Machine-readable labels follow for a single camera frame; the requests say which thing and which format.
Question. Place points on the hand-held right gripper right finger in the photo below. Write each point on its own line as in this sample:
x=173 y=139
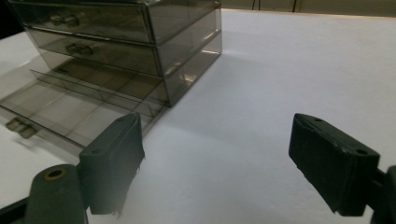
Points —
x=333 y=168

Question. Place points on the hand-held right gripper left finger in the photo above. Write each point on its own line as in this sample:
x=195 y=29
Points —
x=112 y=161

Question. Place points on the smoky clear pulled-out drawer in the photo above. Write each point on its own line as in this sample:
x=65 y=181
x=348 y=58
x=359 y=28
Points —
x=68 y=109

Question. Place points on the smoky clear plastic drawer cabinet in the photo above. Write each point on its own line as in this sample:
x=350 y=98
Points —
x=186 y=46

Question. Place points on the dark metal stand leg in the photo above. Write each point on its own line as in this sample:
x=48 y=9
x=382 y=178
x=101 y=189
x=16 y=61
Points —
x=255 y=3
x=294 y=5

